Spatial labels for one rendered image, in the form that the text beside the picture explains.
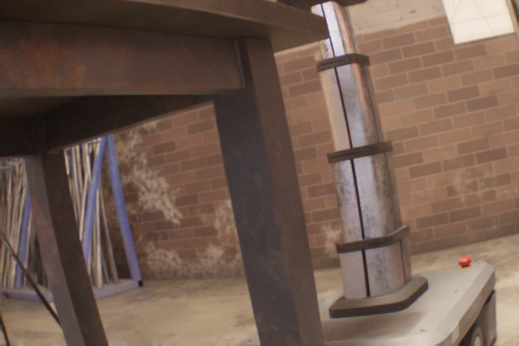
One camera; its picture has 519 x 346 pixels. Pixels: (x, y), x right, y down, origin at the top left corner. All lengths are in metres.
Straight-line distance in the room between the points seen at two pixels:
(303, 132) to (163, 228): 1.28
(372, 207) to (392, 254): 0.12
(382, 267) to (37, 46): 0.97
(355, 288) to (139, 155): 3.24
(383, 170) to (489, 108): 2.03
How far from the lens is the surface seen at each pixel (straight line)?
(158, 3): 0.71
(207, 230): 4.18
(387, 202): 1.38
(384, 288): 1.39
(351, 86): 1.39
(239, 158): 0.96
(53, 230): 1.33
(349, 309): 1.40
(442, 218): 3.46
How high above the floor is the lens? 0.62
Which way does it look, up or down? 3 degrees up
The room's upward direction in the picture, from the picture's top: 10 degrees counter-clockwise
